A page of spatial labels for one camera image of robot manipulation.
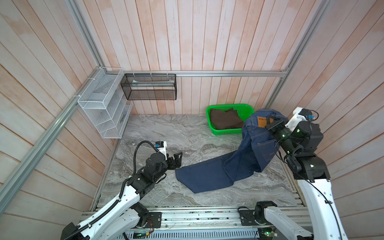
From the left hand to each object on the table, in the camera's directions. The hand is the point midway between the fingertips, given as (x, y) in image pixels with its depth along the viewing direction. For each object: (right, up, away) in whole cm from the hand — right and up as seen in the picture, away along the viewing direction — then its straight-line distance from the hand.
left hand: (176, 157), depth 77 cm
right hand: (+40, +20, -14) cm, 47 cm away
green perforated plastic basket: (+32, +33, +45) cm, 64 cm away
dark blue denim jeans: (+39, +8, -10) cm, 41 cm away
